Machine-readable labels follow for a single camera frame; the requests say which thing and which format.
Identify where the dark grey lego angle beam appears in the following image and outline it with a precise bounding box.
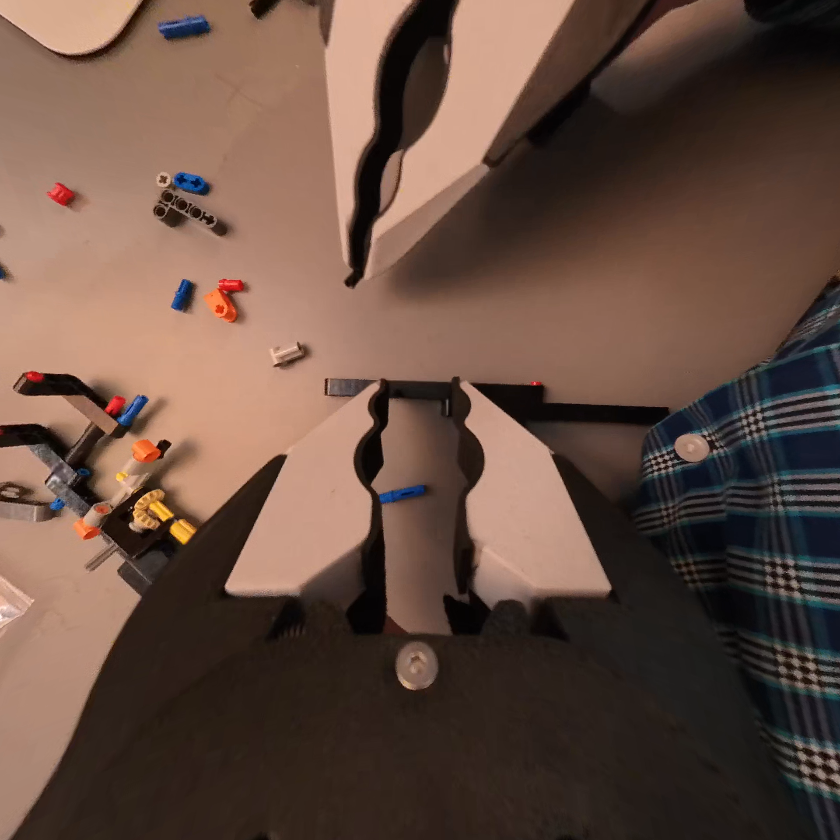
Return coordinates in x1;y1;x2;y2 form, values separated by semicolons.
154;189;228;237

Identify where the black lego beam assembly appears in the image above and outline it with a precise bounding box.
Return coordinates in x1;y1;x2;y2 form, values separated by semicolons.
324;377;670;426

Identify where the yellow black lego model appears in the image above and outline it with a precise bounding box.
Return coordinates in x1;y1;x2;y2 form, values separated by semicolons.
0;371;199;595

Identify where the clear plastic bag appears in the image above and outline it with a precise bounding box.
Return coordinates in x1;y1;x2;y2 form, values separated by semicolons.
0;576;35;632

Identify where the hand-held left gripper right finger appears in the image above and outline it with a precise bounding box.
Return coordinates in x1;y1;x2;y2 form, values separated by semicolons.
448;377;613;614

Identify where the blue plaid shirt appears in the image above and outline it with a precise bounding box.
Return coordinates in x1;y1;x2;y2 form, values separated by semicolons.
631;276;840;840

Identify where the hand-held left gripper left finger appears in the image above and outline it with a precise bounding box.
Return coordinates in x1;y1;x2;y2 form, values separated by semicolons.
224;378;389;631

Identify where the white board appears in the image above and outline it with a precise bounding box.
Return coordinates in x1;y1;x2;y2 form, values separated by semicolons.
0;0;147;57

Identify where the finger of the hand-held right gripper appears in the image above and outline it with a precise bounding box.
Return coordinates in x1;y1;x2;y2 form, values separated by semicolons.
363;0;657;282
325;0;434;288

